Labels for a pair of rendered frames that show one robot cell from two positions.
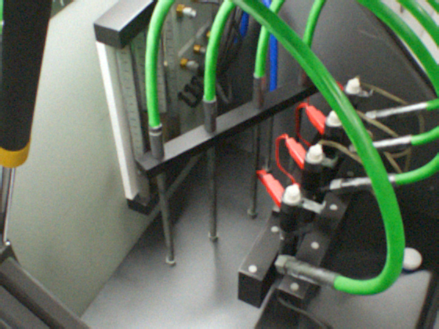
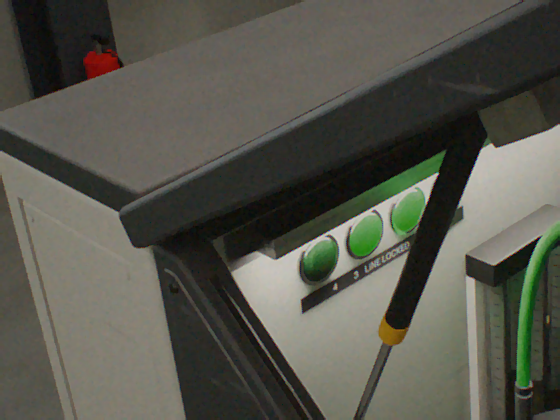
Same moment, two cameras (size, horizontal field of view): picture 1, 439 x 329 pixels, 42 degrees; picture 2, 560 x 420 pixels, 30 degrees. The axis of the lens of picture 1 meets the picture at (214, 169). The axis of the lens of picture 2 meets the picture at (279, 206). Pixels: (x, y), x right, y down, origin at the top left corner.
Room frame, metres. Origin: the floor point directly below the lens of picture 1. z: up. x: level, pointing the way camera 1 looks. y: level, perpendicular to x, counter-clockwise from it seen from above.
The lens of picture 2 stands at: (-0.33, -0.06, 1.86)
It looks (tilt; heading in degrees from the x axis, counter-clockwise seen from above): 27 degrees down; 24
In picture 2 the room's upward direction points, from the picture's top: 7 degrees counter-clockwise
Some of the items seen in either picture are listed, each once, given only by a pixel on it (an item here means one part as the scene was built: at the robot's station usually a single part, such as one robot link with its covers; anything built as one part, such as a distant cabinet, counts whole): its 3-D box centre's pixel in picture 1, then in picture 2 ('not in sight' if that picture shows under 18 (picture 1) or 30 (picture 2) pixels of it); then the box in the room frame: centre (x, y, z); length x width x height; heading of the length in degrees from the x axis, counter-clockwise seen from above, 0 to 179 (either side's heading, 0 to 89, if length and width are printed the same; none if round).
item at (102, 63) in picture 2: not in sight; (110, 93); (3.38, 2.31, 0.29); 0.17 x 0.15 x 0.54; 157
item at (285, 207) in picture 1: (292, 247); not in sight; (0.47, -0.11, 1.01); 0.05 x 0.03 x 0.21; 61
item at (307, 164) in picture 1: (313, 207); not in sight; (0.54, -0.15, 1.01); 0.05 x 0.03 x 0.21; 61
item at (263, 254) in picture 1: (309, 229); not in sight; (0.58, -0.16, 0.91); 0.34 x 0.10 x 0.15; 151
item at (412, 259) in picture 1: (408, 258); not in sight; (0.56, -0.33, 0.84); 0.04 x 0.04 x 0.01
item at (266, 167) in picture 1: (269, 138); not in sight; (0.78, -0.10, 0.93); 0.02 x 0.02 x 0.19; 61
